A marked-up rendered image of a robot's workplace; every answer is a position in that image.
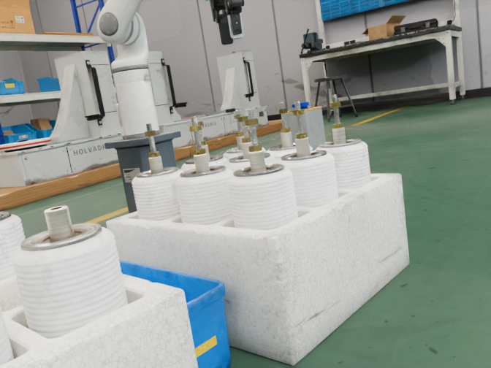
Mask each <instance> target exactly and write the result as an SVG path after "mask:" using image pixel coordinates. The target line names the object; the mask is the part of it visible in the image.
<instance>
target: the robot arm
mask: <svg viewBox="0 0 491 368"><path fill-rule="evenodd" d="M142 1H143V0H107V2H106V4H105V5H104V7H103V8H102V11H101V12H100V13H99V17H98V20H97V31H98V34H99V36H100V38H101V39H102V40H104V41H105V42H107V43H110V44H114V45H117V51H118V56H117V58H116V59H115V60H114V61H113V62H112V63H111V68H112V72H113V79H114V83H115V89H116V93H117V97H118V104H116V108H117V112H118V119H119V123H120V127H121V134H122V138H123V140H127V139H139V138H143V137H146V136H145V132H146V131H148V130H147V129H146V124H147V123H151V125H152V129H153V130H155V131H156V135H159V134H160V131H159V123H158V118H157V114H156V106H155V102H154V97H153V90H152V86H151V79H150V75H149V70H148V57H149V52H148V42H147V37H146V31H145V25H144V22H143V20H142V17H141V16H140V14H139V13H138V12H137V9H138V7H139V6H140V4H141V3H142ZM244 4H245V1H244V0H210V6H211V11H212V15H213V21H214V22H216V23H218V30H219V35H220V40H221V44H222V45H230V44H232V43H233V39H238V38H242V37H243V35H244V33H243V24H242V19H241V14H240V13H241V12H242V7H243V6H244ZM220 10H222V14H219V11H220ZM154 136H155V135H154Z"/></svg>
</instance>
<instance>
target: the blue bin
mask: <svg viewBox="0 0 491 368"><path fill-rule="evenodd" d="M119 261H120V267H121V272H122V274H124V275H129V276H132V277H138V278H141V279H144V280H148V281H150V282H152V283H161V284H164V285H169V286H172V287H175V288H180V289H182V290H183V291H184V294H185V298H186V305H187V310H188V314H189V321H190V326H191V333H192V337H193V341H194V349H195V353H196V357H197V365H198V368H230V367H231V358H230V351H229V339H228V332H227V320H226V314H225V307H224V296H225V293H226V290H225V285H224V283H223V282H221V281H219V280H212V279H208V278H205V277H198V276H194V275H188V274H184V273H180V272H174V271H170V270H166V269H160V268H156V267H150V266H146V265H142V264H136V263H132V262H128V261H122V260H119Z"/></svg>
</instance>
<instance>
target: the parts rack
mask: <svg viewBox="0 0 491 368"><path fill-rule="evenodd" d="M94 1H98V2H99V4H98V7H97V8H96V11H95V14H94V17H93V19H92V21H91V24H90V26H89V29H88V32H87V33H89V32H90V30H91V27H92V25H93V23H94V20H95V17H96V14H97V12H98V10H99V9H100V11H102V8H103V7H104V0H92V1H89V2H86V3H84V4H81V5H78V6H76V3H75V0H70V3H71V7H72V14H73V18H74V22H75V28H76V32H77V33H82V32H81V28H80V21H79V17H78V13H77V8H78V7H81V6H83V5H86V4H90V3H91V2H94ZM91 43H96V44H94V45H89V46H86V47H85V46H84V45H87V44H91ZM103 43H107V42H105V41H104V40H102V39H101V38H100V37H90V36H67V35H46V34H3V33H0V51H85V48H88V47H93V46H95V45H100V44H103ZM107 49H108V53H109V57H110V65H111V63H112V62H113V61H114V60H115V57H114V53H113V46H112V44H110V43H107ZM60 100H61V91H51V92H41V93H24V94H14V95H4V96H0V107H8V106H16V105H24V104H38V103H45V102H53V101H60ZM0 145H5V141H4V135H3V131H2V128H1V123H0Z"/></svg>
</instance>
